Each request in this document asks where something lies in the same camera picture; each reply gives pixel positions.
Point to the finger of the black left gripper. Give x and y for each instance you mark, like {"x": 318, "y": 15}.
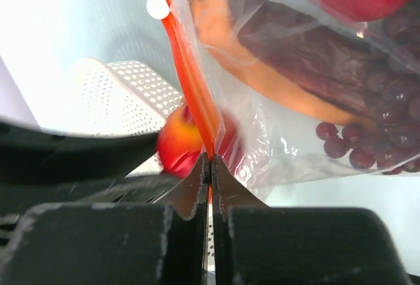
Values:
{"x": 38, "y": 167}

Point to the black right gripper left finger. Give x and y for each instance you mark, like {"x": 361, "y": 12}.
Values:
{"x": 156, "y": 240}

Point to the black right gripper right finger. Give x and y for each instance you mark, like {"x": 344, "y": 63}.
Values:
{"x": 257, "y": 244}

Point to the red fake apple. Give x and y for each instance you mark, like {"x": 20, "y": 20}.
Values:
{"x": 179, "y": 143}

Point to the clear zip top bag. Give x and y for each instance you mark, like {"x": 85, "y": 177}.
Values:
{"x": 280, "y": 144}

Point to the purple fake grape bunch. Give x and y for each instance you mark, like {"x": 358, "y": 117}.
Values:
{"x": 392, "y": 144}

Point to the fake sweet potato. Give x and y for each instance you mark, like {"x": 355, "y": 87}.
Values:
{"x": 288, "y": 57}

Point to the white perforated plastic basket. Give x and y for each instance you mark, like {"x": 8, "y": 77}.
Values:
{"x": 121, "y": 98}

